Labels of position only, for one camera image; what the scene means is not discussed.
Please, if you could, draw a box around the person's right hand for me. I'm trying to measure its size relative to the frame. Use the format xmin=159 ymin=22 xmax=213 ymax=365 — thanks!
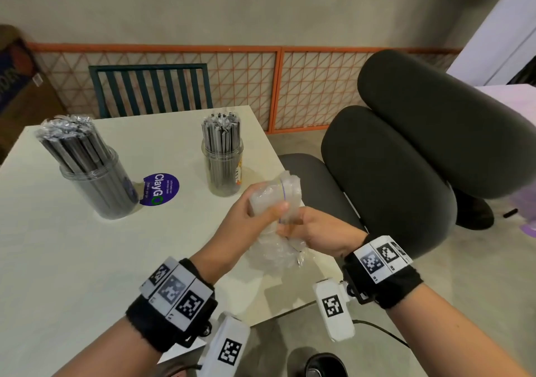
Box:
xmin=276 ymin=207 xmax=370 ymax=260

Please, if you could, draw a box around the person's left hand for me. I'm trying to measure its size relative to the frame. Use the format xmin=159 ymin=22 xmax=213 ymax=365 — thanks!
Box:
xmin=190 ymin=183 xmax=290 ymax=285

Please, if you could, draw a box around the clear plastic zip bag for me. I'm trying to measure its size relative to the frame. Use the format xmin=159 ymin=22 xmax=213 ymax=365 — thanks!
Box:
xmin=245 ymin=171 xmax=308 ymax=279

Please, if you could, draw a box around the person's right forearm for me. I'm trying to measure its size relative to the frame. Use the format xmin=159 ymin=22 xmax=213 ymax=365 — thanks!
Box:
xmin=384 ymin=282 xmax=533 ymax=377

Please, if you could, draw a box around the person's left forearm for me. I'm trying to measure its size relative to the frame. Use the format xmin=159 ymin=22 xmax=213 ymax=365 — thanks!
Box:
xmin=54 ymin=317 xmax=168 ymax=377

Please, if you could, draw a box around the small clear plastic jar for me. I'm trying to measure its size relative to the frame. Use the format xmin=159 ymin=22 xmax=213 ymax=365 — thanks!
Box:
xmin=201 ymin=138 xmax=245 ymax=198

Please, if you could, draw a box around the small bundle of wrapped straws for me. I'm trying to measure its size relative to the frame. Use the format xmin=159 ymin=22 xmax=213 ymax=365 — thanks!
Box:
xmin=201 ymin=111 xmax=243 ymax=193

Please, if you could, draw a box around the black wristband with marker tags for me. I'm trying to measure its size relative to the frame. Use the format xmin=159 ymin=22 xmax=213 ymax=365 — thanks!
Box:
xmin=342 ymin=235 xmax=424 ymax=310
xmin=126 ymin=257 xmax=219 ymax=353

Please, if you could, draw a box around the round purple sticker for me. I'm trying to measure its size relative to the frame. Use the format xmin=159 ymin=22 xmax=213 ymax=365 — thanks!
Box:
xmin=139 ymin=173 xmax=181 ymax=207

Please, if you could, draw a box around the dark grey office chair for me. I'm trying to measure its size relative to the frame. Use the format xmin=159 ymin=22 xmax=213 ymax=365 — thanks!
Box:
xmin=278 ymin=49 xmax=536 ymax=261

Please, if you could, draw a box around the narrow orange lattice fence panel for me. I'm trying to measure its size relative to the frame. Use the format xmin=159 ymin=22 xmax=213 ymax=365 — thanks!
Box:
xmin=267 ymin=46 xmax=462 ymax=135

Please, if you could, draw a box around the wide orange lattice fence panel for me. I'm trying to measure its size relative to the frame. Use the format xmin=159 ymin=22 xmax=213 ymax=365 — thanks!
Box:
xmin=27 ymin=42 xmax=282 ymax=133

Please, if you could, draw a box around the black round object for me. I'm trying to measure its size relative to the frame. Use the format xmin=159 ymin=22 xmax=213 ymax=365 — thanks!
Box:
xmin=304 ymin=352 xmax=348 ymax=377

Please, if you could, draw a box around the large clear plastic jar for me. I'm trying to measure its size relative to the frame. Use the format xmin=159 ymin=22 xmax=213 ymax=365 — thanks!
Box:
xmin=59 ymin=145 xmax=139 ymax=221

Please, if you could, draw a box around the dark green slatted chair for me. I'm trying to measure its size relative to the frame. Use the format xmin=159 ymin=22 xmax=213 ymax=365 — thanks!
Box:
xmin=88 ymin=63 xmax=214 ymax=120

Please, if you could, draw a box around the large bundle of wrapped straws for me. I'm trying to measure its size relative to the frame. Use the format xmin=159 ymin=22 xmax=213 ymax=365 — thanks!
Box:
xmin=35 ymin=114 xmax=138 ymax=217

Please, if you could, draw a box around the pale purple plastic bag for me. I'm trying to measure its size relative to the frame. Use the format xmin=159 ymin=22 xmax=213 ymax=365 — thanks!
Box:
xmin=508 ymin=179 xmax=536 ymax=240

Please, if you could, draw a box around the pale purple table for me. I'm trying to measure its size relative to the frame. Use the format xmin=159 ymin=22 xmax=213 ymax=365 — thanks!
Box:
xmin=477 ymin=83 xmax=536 ymax=131

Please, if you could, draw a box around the brown cardboard box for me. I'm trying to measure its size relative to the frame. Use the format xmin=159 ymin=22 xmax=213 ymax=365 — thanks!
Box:
xmin=0 ymin=24 xmax=68 ymax=164

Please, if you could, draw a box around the white board panel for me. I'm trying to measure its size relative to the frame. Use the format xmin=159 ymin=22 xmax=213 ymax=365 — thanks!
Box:
xmin=446 ymin=0 xmax=536 ymax=87

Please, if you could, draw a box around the white wrist camera with marker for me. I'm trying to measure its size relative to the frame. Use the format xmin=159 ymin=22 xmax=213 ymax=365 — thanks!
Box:
xmin=313 ymin=278 xmax=356 ymax=343
xmin=197 ymin=311 xmax=251 ymax=377

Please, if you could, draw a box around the black cable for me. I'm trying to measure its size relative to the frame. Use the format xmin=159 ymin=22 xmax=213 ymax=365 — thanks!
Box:
xmin=351 ymin=319 xmax=410 ymax=349

